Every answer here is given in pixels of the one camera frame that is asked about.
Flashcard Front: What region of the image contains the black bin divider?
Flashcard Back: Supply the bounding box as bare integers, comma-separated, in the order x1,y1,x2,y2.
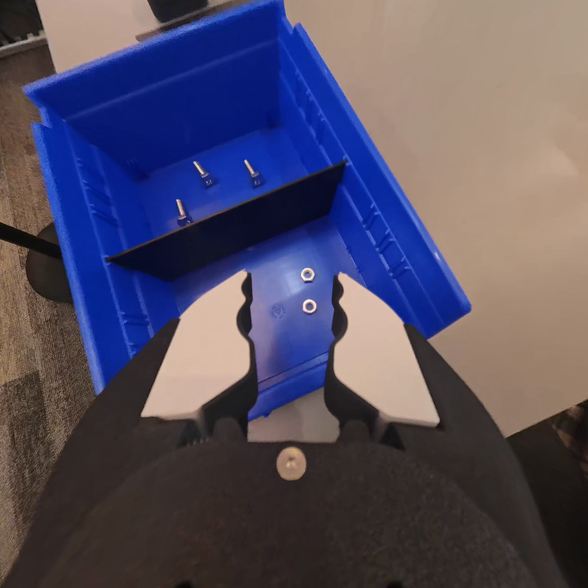
105,158,347,282

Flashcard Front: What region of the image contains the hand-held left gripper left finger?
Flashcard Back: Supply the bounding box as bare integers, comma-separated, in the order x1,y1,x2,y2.
141,270,258,429

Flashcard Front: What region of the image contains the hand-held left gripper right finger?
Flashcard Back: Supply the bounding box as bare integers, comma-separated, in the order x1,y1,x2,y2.
323,273,442,431

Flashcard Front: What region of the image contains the black round stand base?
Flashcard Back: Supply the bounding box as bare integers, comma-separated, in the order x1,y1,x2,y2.
0,223,74,304

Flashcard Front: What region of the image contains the black power cube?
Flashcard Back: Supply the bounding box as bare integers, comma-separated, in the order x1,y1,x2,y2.
148,0,211,22

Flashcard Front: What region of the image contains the blue plastic bin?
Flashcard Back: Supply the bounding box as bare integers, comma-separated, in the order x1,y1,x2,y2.
23,0,471,421

